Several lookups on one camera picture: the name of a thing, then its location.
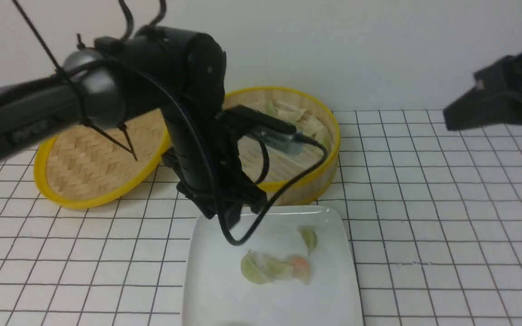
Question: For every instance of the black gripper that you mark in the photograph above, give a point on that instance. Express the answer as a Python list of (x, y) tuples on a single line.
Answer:
[(205, 157)]

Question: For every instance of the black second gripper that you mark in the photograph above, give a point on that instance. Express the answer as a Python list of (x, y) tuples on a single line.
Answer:
[(496, 98)]

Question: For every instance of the pale green dumpling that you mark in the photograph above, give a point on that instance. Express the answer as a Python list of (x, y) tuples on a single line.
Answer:
[(309, 237)]

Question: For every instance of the pink dumpling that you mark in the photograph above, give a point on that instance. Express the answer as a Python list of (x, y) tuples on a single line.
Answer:
[(301, 268)]

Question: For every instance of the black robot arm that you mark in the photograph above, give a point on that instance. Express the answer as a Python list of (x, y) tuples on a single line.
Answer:
[(179, 72)]

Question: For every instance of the white square plate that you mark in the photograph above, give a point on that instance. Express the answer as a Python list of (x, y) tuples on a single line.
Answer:
[(216, 293)]

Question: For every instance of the white dumpling in steamer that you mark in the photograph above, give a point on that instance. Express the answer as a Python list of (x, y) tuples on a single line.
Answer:
[(284, 112)]

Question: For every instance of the yellow rimmed bamboo steamer basket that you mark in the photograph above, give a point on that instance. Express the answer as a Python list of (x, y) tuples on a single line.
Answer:
[(283, 167)]

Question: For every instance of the yellow rimmed bamboo steamer lid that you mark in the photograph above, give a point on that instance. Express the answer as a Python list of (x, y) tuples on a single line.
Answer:
[(80, 169)]

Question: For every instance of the white checkered tablecloth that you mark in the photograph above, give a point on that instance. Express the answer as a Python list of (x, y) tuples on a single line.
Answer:
[(434, 218)]

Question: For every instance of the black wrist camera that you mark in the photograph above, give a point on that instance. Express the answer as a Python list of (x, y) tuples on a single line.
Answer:
[(273, 132)]

